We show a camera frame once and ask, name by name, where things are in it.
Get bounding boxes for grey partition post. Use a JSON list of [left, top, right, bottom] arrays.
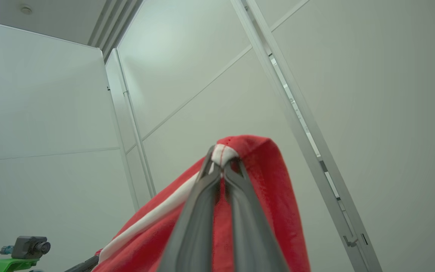
[[230, 0, 383, 272], [104, 48, 158, 212]]

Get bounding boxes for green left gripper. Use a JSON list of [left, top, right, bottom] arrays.
[[0, 255, 100, 272]]

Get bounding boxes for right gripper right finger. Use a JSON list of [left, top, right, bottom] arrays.
[[223, 159, 290, 272]]

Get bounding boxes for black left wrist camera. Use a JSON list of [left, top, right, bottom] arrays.
[[12, 236, 51, 260]]

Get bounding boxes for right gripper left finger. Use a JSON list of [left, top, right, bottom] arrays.
[[157, 145, 224, 272]]

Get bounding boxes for dark red shirt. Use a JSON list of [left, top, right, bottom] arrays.
[[91, 134, 311, 272]]

